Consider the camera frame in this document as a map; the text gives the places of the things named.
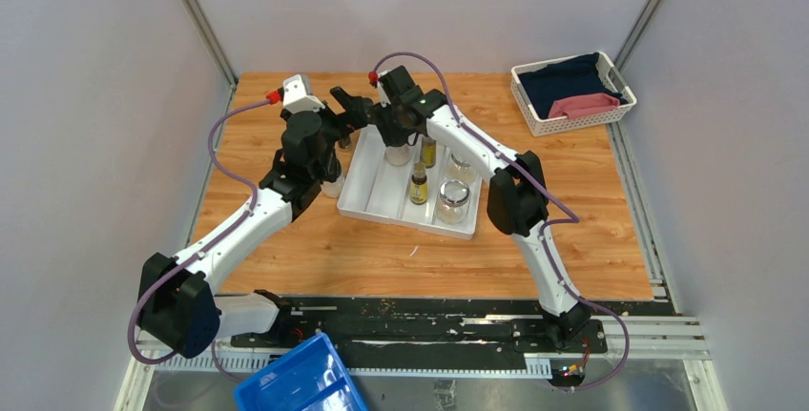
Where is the black lid bead jar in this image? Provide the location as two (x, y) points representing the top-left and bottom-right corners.
(384, 144), (413, 167)
(321, 170), (345, 199)

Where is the yellow label sauce bottle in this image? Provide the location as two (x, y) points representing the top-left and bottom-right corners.
(408, 162), (428, 205)
(420, 136), (437, 169)

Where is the glass jar with grains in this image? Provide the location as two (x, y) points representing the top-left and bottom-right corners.
(446, 153), (478, 186)

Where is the glass jar front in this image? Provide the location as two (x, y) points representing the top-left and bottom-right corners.
(436, 179), (471, 225)

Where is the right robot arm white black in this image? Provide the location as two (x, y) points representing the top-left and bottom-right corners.
(368, 66), (591, 352)

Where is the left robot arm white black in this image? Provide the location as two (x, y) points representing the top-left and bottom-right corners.
(126, 84), (376, 364)

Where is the white divided organizer tray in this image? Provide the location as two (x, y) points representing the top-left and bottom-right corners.
(337, 125), (482, 240)

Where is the navy blue cloth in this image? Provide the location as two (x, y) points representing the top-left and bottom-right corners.
(518, 52), (628, 120)

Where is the white plastic basket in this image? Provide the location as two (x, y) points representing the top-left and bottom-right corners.
(510, 51), (636, 136)

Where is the pink cloth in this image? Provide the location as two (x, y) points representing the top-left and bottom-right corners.
(548, 92), (621, 120)

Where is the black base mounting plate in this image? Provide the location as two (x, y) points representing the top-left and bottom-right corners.
(229, 296), (608, 372)

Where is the blue plastic bin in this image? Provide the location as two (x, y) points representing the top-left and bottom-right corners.
(234, 333), (368, 411)

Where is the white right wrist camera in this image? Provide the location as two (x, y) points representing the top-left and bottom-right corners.
(367, 71), (390, 108)

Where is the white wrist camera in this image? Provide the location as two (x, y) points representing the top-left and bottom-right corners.
(265, 74), (326, 113)
(367, 71), (390, 108)

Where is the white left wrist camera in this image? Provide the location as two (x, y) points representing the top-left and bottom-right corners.
(265, 74), (326, 113)

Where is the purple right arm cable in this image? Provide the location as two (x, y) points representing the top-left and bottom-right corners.
(371, 51), (632, 394)

